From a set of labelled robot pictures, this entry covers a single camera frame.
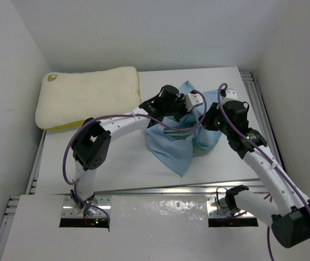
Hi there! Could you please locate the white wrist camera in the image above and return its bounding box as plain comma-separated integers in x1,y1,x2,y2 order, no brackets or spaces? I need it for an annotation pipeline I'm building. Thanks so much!
185,93,204,111
220,88,238,103

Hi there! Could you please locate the purple cable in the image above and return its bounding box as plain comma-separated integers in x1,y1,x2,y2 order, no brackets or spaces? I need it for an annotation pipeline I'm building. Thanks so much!
62,91,208,226
217,82,310,261

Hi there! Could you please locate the aluminium frame rail right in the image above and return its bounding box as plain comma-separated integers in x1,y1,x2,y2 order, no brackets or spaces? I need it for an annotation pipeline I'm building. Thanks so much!
240,71,283,166

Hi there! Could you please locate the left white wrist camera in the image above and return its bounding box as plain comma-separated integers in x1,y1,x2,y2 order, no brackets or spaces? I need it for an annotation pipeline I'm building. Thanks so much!
185,93,204,111

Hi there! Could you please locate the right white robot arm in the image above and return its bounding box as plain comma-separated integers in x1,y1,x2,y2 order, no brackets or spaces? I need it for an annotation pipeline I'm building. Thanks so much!
203,101,310,248

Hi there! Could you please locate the cream yellow pillow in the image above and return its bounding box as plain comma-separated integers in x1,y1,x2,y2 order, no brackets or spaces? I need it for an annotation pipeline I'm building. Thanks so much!
35,66,141,130

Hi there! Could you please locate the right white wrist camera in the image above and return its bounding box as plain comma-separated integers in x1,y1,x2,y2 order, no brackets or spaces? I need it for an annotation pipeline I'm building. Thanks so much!
220,88,238,103

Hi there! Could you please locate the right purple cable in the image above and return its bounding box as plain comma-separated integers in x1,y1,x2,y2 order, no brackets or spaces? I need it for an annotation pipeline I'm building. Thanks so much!
217,82,310,261

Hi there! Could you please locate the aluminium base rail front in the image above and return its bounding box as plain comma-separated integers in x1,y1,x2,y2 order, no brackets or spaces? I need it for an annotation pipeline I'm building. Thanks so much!
59,184,269,218

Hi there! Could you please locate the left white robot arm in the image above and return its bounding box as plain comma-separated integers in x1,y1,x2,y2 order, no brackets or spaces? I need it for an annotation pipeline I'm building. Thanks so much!
71,85,193,209

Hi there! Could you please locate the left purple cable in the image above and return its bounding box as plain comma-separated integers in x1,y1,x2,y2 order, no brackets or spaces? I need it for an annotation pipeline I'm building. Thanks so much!
62,91,208,226

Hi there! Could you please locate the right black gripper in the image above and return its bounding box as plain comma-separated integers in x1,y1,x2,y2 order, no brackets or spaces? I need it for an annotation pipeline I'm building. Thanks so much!
199,102,232,136

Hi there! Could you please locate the blue green pillowcase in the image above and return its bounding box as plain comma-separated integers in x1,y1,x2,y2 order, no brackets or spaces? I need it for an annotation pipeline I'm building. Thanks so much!
145,81,222,177

